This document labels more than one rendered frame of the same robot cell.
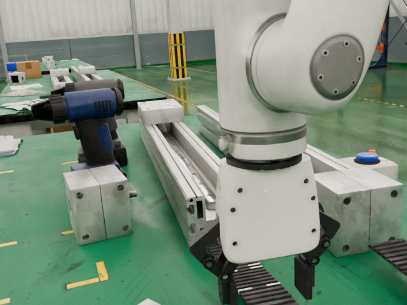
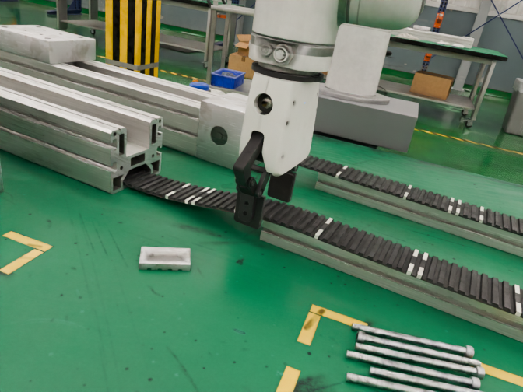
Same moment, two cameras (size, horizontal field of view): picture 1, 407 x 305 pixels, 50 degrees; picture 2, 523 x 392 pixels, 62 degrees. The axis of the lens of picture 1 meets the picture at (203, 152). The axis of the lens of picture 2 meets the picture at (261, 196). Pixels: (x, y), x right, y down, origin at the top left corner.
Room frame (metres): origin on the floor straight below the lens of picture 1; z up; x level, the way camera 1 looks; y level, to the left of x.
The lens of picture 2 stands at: (0.16, 0.32, 1.05)
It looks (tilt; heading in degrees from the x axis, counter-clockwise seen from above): 25 degrees down; 305
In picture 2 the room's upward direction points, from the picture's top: 9 degrees clockwise
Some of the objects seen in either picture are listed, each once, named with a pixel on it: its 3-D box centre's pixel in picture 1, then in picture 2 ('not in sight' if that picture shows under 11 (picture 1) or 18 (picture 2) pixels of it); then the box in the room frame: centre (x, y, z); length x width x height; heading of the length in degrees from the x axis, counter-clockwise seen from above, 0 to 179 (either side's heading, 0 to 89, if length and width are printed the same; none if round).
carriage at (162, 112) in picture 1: (160, 115); not in sight; (1.24, 0.12, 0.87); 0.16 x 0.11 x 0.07; 12
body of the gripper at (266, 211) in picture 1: (264, 198); (280, 113); (0.42, -0.06, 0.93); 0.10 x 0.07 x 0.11; 102
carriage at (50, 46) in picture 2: not in sight; (43, 50); (1.04, -0.12, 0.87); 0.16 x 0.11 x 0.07; 12
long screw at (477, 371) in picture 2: not in sight; (418, 359); (0.20, 0.00, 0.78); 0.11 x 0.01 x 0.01; 30
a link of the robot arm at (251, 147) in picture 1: (260, 139); (289, 54); (0.42, -0.06, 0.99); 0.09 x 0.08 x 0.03; 102
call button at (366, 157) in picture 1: (367, 159); (199, 88); (0.79, -0.31, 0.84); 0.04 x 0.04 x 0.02
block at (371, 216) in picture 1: (359, 207); (240, 129); (0.61, -0.23, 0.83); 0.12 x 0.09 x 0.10; 102
